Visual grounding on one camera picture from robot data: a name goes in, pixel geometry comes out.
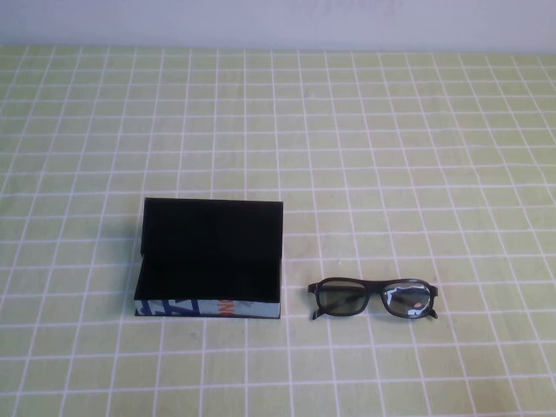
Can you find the black glasses case printed side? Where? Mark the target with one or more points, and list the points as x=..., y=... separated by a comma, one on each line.
x=208, y=243

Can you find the black framed glasses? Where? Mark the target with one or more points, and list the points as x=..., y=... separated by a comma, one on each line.
x=372, y=290

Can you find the green white checkered tablecloth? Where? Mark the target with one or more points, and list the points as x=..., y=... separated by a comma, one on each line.
x=347, y=152

